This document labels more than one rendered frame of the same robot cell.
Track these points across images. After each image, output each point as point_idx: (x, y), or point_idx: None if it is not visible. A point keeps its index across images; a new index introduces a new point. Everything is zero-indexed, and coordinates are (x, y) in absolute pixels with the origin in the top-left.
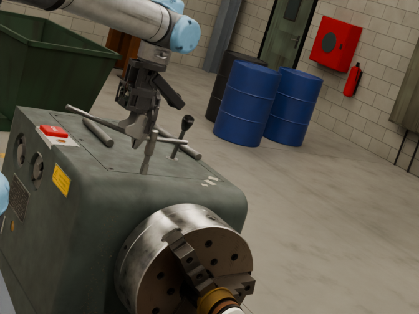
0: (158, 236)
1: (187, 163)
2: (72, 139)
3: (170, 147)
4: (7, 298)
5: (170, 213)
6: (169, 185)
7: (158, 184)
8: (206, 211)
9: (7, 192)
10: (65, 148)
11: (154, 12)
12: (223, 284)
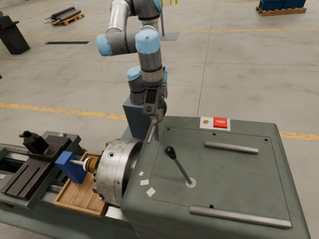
0: (124, 139)
1: (181, 190)
2: (211, 128)
3: (219, 202)
4: (132, 105)
5: (128, 143)
6: (145, 150)
7: (147, 143)
8: (118, 157)
9: (127, 76)
10: (194, 119)
11: (107, 27)
12: None
